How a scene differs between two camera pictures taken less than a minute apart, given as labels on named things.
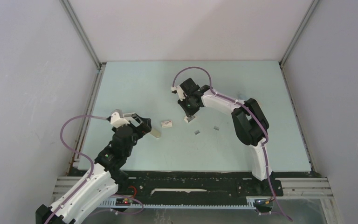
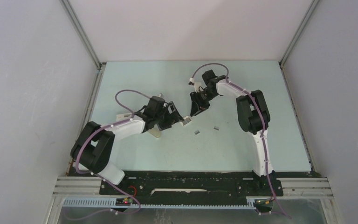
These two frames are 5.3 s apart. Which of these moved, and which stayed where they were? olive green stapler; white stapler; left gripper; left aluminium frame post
Moved: left gripper
Stayed: olive green stapler; white stapler; left aluminium frame post
